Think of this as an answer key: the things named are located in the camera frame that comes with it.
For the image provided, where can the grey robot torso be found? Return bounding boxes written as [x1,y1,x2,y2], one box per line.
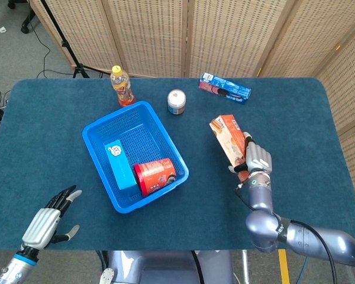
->
[99,250,236,284]

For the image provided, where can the light blue cardboard box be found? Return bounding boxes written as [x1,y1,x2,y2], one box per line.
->
[103,139,138,191]

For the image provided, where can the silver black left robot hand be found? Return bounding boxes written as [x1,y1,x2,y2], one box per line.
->
[21,185,83,252]

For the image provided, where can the glass jar white lid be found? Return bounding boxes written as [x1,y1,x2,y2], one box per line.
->
[167,89,186,115]

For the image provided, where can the teal table mat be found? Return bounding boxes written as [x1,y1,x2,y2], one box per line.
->
[0,77,355,251]

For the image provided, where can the orange cracker box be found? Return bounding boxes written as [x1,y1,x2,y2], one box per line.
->
[209,114,251,183]

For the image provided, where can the blue perforated plastic basket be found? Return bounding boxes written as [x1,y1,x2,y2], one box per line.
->
[82,101,190,214]

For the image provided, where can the black floor cable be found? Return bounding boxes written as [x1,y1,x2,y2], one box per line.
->
[26,17,78,79]

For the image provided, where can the red instant noodle cup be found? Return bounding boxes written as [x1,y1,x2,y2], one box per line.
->
[133,157,178,197]

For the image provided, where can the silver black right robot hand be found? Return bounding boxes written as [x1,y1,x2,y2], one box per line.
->
[228,132,273,175]

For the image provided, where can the blue cookie package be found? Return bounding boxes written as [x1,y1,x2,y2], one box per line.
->
[198,72,253,105]

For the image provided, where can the wicker folding screen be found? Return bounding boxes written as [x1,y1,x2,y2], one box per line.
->
[29,0,355,205]

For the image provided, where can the iced tea bottle yellow cap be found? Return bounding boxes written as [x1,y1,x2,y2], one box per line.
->
[109,65,137,108]

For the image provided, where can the black tripod stand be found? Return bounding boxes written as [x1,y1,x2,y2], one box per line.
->
[40,0,104,79]

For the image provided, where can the black office chair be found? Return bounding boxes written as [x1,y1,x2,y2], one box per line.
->
[7,0,38,34]

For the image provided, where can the silver table leg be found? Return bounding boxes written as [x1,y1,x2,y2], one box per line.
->
[241,250,251,284]

